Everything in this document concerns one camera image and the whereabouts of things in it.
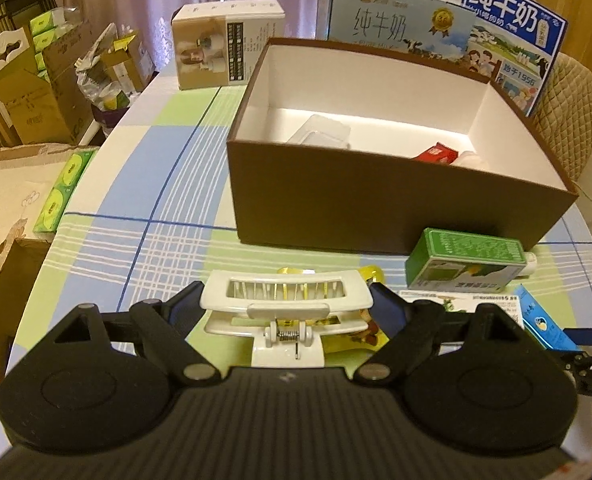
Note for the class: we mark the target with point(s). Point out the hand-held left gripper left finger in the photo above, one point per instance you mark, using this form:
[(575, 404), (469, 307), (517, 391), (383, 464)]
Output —
[(186, 302)]

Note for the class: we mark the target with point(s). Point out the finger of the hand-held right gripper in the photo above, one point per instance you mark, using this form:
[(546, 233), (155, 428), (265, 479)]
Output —
[(576, 360), (581, 336)]

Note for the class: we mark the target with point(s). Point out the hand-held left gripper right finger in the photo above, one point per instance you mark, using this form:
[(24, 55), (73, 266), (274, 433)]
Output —
[(386, 307)]

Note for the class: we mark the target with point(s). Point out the blue and white tube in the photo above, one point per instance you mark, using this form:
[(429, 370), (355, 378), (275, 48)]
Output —
[(541, 320)]

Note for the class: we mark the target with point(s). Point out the yellow snack packet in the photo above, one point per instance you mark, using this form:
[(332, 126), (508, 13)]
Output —
[(351, 342)]

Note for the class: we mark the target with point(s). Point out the long white carton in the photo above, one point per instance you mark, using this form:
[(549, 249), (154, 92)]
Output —
[(456, 299)]

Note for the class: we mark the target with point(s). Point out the green and white carton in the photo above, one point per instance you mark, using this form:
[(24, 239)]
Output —
[(456, 250)]

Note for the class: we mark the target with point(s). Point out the white hair claw clip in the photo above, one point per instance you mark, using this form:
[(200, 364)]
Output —
[(286, 305)]

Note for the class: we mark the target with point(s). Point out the brown cardboard box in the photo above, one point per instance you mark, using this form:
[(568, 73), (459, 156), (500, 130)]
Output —
[(376, 200)]

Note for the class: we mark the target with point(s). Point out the red packet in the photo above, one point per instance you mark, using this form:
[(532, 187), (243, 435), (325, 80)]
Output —
[(436, 154)]

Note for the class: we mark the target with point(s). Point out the clear plastic container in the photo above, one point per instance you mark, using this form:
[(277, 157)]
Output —
[(321, 132)]

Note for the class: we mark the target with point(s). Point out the checked tablecloth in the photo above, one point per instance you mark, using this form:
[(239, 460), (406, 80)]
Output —
[(176, 200)]

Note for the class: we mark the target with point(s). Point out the brown tray box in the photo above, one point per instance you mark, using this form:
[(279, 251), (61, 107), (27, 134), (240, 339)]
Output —
[(6, 310)]

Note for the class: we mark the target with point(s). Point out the purple bin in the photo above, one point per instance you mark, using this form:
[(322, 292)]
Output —
[(108, 120)]

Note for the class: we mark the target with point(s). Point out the chair with quilted cover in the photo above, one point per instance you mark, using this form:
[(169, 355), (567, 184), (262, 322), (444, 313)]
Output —
[(571, 110)]

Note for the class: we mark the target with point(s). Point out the clear plastic bag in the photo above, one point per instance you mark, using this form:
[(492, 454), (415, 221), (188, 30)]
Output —
[(98, 80)]

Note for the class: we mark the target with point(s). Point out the small cardboard box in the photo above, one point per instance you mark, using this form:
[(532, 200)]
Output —
[(126, 60)]

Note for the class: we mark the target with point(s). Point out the white appliance box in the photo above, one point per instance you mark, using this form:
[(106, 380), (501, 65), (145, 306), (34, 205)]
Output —
[(201, 50)]

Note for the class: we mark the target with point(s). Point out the light blue milk carton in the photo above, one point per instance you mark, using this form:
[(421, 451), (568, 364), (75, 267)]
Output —
[(376, 20)]

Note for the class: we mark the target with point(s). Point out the stack of green tissue packs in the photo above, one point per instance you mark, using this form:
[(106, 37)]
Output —
[(43, 25)]

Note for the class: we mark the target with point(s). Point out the dark blue milk carton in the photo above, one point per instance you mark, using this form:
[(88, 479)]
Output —
[(506, 10)]

